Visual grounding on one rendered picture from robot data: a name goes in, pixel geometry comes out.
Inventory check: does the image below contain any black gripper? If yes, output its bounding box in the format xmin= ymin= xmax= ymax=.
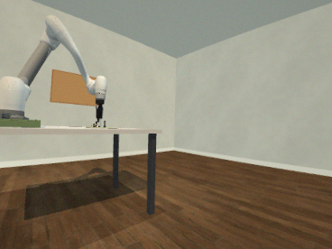
xmin=96 ymin=99 xmax=105 ymax=126

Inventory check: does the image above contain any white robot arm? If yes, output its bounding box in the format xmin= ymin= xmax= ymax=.
xmin=0 ymin=14 xmax=106 ymax=120

